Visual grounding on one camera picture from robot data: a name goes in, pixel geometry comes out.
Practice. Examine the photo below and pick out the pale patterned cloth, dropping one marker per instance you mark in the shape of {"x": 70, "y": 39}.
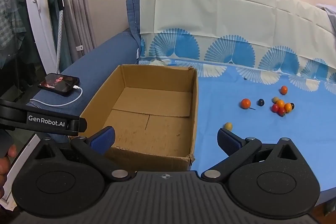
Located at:
{"x": 328, "y": 12}

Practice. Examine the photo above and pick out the orange tangerine with stem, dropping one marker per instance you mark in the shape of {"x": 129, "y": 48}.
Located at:
{"x": 246, "y": 103}

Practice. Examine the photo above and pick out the person's left hand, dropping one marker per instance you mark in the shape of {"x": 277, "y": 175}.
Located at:
{"x": 5, "y": 171}

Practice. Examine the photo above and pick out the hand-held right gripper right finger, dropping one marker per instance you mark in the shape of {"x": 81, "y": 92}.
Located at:
{"x": 227, "y": 139}

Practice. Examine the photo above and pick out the brown cardboard box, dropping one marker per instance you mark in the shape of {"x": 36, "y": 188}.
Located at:
{"x": 157, "y": 129}

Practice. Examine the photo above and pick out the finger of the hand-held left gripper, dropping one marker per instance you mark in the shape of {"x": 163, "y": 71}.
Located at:
{"x": 83, "y": 125}

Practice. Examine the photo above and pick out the small orange fruit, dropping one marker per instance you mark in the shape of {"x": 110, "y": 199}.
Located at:
{"x": 280, "y": 103}
{"x": 283, "y": 90}
{"x": 288, "y": 107}

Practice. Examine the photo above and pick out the yellow-green round fruit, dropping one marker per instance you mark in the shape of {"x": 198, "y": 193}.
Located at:
{"x": 274, "y": 99}

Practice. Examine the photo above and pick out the yellow round fruit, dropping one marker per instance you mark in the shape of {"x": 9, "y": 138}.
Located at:
{"x": 228, "y": 125}

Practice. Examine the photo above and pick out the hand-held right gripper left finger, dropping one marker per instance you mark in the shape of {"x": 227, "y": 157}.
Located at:
{"x": 103, "y": 139}

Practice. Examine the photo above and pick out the blue fabric sofa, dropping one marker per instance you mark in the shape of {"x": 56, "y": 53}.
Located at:
{"x": 105, "y": 56}

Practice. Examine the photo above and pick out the grey curtain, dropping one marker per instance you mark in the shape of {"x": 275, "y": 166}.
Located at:
{"x": 78, "y": 16}

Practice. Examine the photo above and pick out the red cherry tomato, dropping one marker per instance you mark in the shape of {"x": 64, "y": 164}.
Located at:
{"x": 282, "y": 112}
{"x": 274, "y": 108}

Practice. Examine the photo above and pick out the black smartphone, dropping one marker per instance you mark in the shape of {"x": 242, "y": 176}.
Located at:
{"x": 59, "y": 83}

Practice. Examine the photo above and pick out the blue fan-print sheet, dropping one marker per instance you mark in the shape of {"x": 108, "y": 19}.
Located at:
{"x": 236, "y": 29}

